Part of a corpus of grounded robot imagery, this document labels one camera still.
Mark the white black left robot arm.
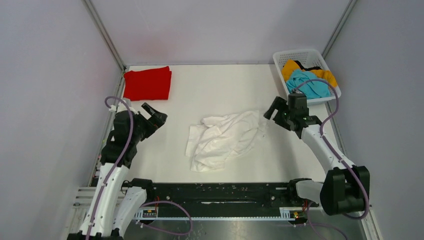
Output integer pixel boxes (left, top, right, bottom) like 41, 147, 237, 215
67, 103, 168, 240

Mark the aluminium frame rail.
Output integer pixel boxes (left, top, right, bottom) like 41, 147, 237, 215
82, 0, 126, 72

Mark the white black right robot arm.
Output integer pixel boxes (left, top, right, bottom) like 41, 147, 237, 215
263, 93, 371, 219

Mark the white t shirt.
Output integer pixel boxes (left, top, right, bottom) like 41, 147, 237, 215
185, 110, 267, 173

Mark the white plastic laundry basket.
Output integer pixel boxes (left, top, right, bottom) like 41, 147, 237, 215
272, 49, 342, 106

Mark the black garment in basket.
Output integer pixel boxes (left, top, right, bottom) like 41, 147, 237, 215
294, 60, 323, 72

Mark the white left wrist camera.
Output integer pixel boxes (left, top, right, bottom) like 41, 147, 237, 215
109, 103, 137, 114

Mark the turquoise t shirt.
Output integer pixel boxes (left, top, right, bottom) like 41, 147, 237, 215
286, 69, 331, 100

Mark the folded red t shirt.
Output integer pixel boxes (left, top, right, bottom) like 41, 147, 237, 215
123, 66, 172, 101

